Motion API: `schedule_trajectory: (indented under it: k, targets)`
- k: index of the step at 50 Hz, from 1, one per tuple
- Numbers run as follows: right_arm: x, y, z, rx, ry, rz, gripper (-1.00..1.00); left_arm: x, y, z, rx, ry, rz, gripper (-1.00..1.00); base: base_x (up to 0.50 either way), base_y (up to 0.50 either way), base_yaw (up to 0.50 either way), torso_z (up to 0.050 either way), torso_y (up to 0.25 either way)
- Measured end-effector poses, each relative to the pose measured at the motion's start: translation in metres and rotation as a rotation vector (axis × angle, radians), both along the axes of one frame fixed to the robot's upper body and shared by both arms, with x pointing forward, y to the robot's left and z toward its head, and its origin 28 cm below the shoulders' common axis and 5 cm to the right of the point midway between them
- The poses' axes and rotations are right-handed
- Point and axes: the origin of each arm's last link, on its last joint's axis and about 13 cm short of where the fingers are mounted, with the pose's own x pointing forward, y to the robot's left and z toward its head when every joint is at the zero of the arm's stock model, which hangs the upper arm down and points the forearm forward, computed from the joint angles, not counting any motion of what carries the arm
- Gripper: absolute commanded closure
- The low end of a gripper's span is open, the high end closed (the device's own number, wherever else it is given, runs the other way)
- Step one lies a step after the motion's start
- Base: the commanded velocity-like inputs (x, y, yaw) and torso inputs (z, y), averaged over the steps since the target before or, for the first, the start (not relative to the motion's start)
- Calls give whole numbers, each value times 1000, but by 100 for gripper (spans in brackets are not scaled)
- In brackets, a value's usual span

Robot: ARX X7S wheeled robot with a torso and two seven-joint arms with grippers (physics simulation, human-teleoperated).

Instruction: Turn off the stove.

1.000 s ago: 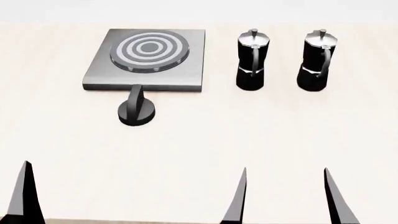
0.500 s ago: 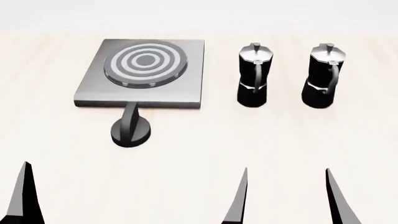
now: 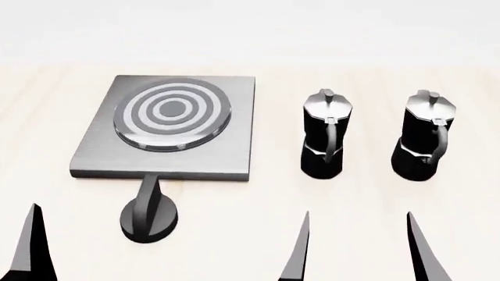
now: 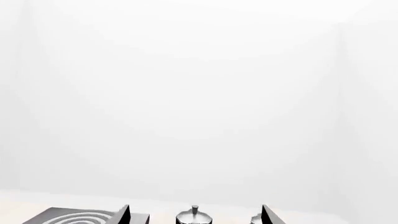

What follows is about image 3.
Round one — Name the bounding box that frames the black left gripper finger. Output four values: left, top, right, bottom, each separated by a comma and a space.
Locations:
0, 202, 59, 281

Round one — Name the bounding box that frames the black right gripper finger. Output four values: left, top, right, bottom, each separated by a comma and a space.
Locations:
405, 211, 453, 281
277, 210, 311, 281

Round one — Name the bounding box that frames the dark grey stove knob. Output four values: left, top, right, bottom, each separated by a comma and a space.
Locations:
119, 174, 180, 244

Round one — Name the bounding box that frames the round ringed stove burner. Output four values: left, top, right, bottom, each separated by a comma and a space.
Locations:
112, 76, 233, 153

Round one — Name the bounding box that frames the black moka pot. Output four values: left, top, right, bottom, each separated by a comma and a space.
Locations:
390, 89, 458, 183
299, 88, 354, 180

